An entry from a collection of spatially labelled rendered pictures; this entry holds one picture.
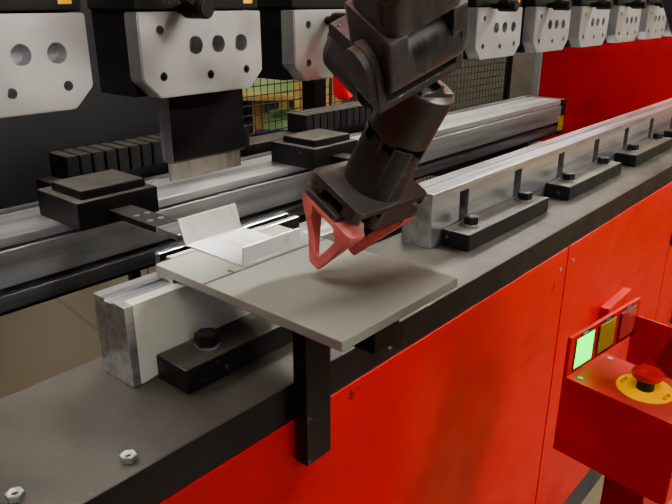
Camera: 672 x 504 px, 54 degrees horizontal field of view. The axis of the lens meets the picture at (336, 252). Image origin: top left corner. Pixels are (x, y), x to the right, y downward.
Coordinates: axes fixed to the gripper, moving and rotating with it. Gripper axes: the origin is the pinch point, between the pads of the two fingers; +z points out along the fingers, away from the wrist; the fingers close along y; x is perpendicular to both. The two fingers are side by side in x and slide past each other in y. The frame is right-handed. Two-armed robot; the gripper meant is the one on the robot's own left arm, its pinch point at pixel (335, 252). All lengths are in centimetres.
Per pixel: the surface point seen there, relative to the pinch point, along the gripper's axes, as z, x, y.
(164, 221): 15.1, -22.6, 1.8
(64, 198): 20.0, -34.8, 8.0
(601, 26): -10, -23, -100
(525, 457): 56, 26, -63
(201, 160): 3.0, -19.4, 2.1
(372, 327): -2.0, 9.8, 5.8
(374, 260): 2.3, 1.3, -6.2
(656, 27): -9, -23, -137
